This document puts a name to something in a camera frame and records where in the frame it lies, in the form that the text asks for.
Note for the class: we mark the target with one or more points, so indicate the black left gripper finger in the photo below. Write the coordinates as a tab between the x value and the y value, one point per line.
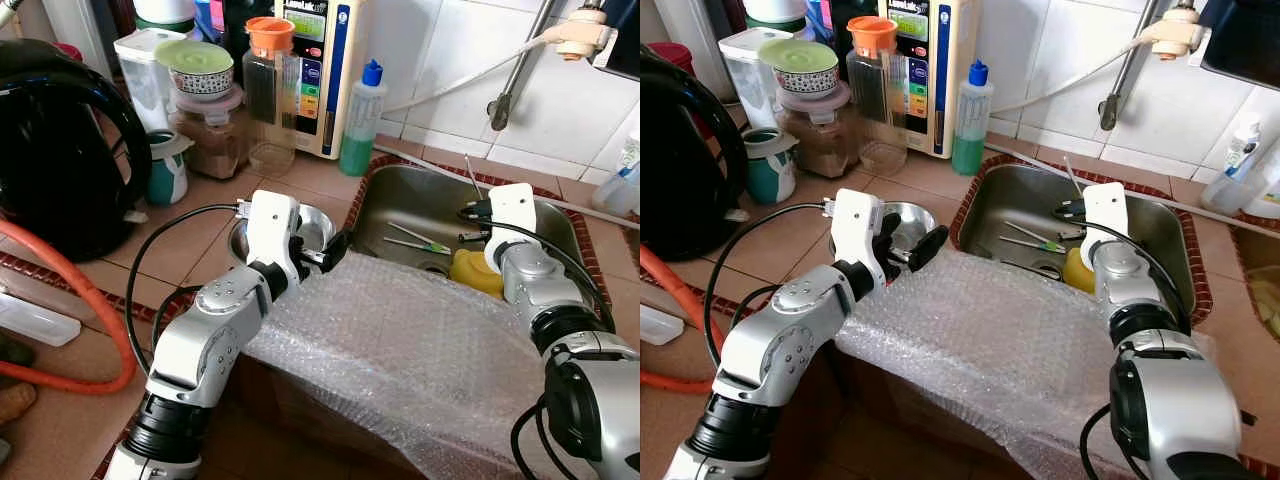
928	248
337	250

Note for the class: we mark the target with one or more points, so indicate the yellow plastic bowl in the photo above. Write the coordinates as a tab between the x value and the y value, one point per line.
1078	272
475	275

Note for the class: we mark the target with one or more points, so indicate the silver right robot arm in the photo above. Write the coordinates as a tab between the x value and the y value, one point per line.
1170	400
590	400

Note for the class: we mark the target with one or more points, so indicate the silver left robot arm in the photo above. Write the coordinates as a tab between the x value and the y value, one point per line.
210	340
790	340

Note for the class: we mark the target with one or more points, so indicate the small steel bowl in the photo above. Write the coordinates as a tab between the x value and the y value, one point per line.
915	213
315	222

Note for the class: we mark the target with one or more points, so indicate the thin pale stick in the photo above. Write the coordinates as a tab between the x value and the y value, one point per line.
1071	175
471	175

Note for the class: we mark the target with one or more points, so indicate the stainless steel sink basin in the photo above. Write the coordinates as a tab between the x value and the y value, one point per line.
1250	250
410	195
1010	195

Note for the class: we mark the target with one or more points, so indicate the green dish soap bottle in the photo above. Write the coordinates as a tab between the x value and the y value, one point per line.
968	150
357	150

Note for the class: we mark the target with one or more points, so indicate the clear bubble wrap sheet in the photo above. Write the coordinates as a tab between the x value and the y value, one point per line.
990	350
400	350

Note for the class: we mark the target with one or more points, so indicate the jar of brown powder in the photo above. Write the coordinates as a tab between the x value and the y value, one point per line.
210	145
815	145

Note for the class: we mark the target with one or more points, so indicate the small clear spray bottle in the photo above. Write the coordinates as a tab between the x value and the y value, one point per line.
1228	185
620	190

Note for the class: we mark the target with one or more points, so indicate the glass pitcher orange lid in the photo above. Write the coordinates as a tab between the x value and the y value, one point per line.
873	110
270	110

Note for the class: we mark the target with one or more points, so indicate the beige water ionizer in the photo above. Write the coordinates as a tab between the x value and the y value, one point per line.
345	80
945	80

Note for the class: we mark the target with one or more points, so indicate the patterned ceramic bowl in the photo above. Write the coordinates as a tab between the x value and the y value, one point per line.
805	82
200	82

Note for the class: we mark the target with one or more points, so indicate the white bottle yellow cap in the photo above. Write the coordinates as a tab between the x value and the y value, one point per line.
1270	190

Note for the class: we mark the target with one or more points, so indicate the black electric kettle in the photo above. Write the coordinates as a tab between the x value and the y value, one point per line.
60	160
680	170

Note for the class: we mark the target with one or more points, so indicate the flat white plastic box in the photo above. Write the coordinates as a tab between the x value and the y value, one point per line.
35	322
660	325

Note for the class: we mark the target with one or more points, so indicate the clear plastic jug white lid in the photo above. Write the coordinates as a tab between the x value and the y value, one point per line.
742	85
140	85

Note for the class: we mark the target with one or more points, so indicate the dark blue tray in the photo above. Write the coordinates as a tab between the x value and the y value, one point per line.
1245	40
625	40

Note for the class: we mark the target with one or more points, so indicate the blue and pink packet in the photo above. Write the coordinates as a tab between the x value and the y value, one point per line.
210	20
820	20

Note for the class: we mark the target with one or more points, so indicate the white canister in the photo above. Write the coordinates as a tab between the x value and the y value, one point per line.
165	12
775	12

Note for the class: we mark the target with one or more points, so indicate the red plastic container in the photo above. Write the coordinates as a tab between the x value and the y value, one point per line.
68	50
698	60

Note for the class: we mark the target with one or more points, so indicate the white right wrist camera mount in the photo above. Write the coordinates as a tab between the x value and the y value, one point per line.
512	215
1105	210

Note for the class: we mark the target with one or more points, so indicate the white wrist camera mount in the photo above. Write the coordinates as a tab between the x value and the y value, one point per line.
272	225
1105	210
858	225
512	215

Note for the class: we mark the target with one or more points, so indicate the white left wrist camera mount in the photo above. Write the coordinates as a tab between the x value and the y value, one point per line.
858	225
272	225

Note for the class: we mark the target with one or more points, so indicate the wall faucet white diverter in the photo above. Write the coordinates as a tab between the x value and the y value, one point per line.
1178	35
585	35

